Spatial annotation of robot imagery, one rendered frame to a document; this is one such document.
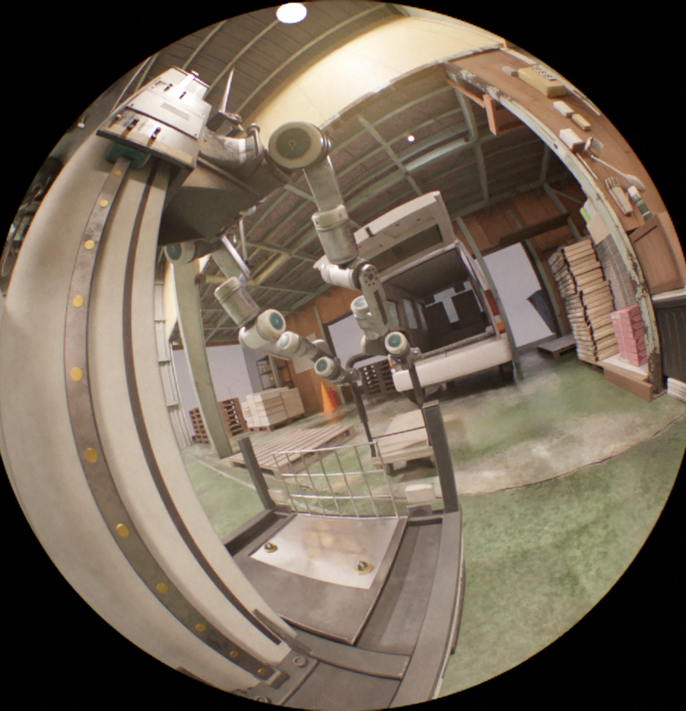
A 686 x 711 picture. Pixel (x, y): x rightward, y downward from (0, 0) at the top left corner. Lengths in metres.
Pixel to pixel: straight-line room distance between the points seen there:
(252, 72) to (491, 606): 5.77
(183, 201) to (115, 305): 0.35
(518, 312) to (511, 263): 1.31
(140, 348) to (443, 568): 0.49
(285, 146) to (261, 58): 4.61
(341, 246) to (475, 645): 1.06
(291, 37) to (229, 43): 1.04
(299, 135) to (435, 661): 0.85
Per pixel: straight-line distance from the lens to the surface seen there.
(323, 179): 0.72
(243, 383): 9.36
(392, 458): 1.24
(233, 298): 0.75
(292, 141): 0.56
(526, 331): 6.45
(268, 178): 0.62
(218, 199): 0.57
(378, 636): 0.41
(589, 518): 0.94
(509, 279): 6.53
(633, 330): 1.95
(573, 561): 0.83
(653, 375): 1.72
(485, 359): 2.50
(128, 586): 0.26
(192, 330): 3.84
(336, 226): 0.61
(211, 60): 5.40
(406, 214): 1.82
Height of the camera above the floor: 0.67
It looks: 5 degrees up
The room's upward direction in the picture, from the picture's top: 17 degrees counter-clockwise
